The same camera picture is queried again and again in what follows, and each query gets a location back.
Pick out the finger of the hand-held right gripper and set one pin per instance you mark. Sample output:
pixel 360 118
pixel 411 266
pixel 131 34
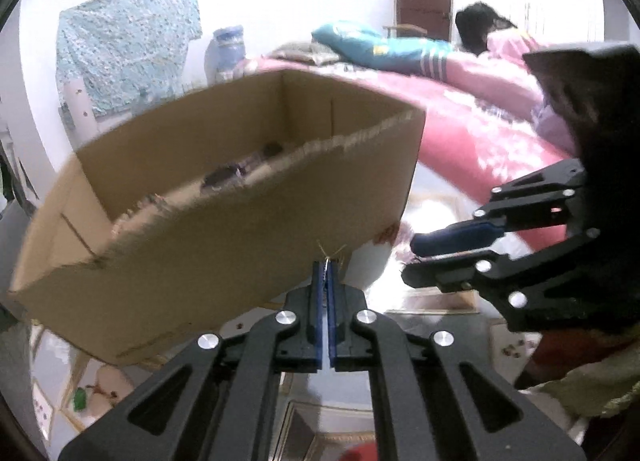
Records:
pixel 450 273
pixel 450 238

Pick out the fruit print tablecloth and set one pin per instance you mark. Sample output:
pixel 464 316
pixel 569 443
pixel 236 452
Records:
pixel 440 303

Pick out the blue floral cloth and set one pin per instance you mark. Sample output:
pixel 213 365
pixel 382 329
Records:
pixel 130 41

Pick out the person's right forearm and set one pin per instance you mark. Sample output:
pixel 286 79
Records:
pixel 600 381

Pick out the wooden chair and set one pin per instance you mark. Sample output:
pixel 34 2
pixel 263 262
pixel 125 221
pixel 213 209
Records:
pixel 405 30

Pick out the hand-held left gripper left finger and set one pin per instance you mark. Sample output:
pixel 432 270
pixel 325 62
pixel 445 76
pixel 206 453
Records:
pixel 317 311

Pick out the blue water jug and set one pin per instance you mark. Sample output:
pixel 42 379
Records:
pixel 225 56

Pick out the brown cardboard box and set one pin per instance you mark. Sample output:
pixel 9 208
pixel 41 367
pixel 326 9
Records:
pixel 225 251

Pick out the teal pillow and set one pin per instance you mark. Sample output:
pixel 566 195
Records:
pixel 380 48

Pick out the brown patterned pillow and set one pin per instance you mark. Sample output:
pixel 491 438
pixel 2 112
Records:
pixel 305 53

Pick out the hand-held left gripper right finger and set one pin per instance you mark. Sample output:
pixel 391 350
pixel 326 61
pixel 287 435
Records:
pixel 334 311

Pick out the white floral tube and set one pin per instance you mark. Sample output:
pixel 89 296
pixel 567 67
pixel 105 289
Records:
pixel 77 116

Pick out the pink digital watch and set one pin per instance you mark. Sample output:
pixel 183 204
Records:
pixel 220 177

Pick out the dark red wooden panel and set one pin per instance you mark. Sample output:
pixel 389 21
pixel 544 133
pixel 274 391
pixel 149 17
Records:
pixel 545 356

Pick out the lilac quilt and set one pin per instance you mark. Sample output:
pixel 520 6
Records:
pixel 550 126

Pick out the small silver hair clip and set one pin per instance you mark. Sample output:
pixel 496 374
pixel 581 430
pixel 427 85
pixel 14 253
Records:
pixel 326 268

